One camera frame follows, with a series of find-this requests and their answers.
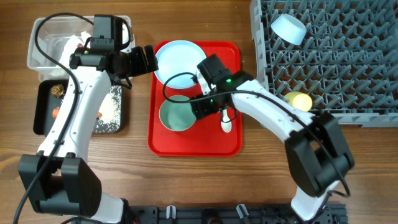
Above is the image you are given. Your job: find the green bowl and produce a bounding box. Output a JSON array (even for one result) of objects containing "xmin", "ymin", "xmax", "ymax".
[{"xmin": 159, "ymin": 100, "xmax": 197, "ymax": 132}]

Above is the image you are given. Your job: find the white plastic spoon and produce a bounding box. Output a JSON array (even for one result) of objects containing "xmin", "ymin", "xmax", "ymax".
[{"xmin": 220, "ymin": 109, "xmax": 232, "ymax": 133}]

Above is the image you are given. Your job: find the light blue plate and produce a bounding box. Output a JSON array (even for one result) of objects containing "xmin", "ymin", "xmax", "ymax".
[{"xmin": 155, "ymin": 40, "xmax": 206, "ymax": 84}]

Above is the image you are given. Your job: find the white rice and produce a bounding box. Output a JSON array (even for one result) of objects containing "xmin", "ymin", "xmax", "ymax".
[{"xmin": 93, "ymin": 86, "xmax": 123, "ymax": 134}]

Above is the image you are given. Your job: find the white napkin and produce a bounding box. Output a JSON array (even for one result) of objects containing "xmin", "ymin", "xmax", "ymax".
[{"xmin": 59, "ymin": 31, "xmax": 91, "ymax": 68}]

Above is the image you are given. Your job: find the brown food ball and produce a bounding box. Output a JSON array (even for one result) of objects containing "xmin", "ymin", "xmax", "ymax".
[{"xmin": 50, "ymin": 84, "xmax": 65, "ymax": 98}]

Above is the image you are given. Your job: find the orange carrot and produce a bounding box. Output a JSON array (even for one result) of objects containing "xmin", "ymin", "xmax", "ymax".
[{"xmin": 52, "ymin": 108, "xmax": 102, "ymax": 119}]

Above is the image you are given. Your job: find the yellow cup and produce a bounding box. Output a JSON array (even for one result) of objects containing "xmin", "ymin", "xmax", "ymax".
[{"xmin": 285, "ymin": 91, "xmax": 313, "ymax": 112}]

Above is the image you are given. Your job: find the light blue rice bowl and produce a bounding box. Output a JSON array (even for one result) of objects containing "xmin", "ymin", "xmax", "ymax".
[{"xmin": 271, "ymin": 14, "xmax": 307, "ymax": 45}]

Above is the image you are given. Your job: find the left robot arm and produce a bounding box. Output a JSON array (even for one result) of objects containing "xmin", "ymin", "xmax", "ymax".
[{"xmin": 18, "ymin": 45, "xmax": 157, "ymax": 223}]

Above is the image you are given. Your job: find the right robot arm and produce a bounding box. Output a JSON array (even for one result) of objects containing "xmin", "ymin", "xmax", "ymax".
[{"xmin": 190, "ymin": 69, "xmax": 354, "ymax": 221}]

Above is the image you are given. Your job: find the clear plastic waste bin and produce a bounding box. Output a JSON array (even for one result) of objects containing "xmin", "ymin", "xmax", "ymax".
[{"xmin": 26, "ymin": 15, "xmax": 136, "ymax": 82}]

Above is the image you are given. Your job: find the black waste tray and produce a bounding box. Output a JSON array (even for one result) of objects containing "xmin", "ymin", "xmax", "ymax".
[{"xmin": 33, "ymin": 79, "xmax": 123, "ymax": 136}]

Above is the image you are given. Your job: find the grey dishwasher rack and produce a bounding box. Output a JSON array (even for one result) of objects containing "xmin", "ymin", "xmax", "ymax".
[{"xmin": 250, "ymin": 0, "xmax": 397, "ymax": 128}]

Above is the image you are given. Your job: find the red serving tray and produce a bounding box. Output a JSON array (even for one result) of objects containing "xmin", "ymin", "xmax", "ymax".
[{"xmin": 147, "ymin": 40, "xmax": 243, "ymax": 157}]

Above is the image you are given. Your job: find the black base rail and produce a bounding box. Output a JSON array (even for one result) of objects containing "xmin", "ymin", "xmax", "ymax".
[{"xmin": 70, "ymin": 204, "xmax": 348, "ymax": 224}]

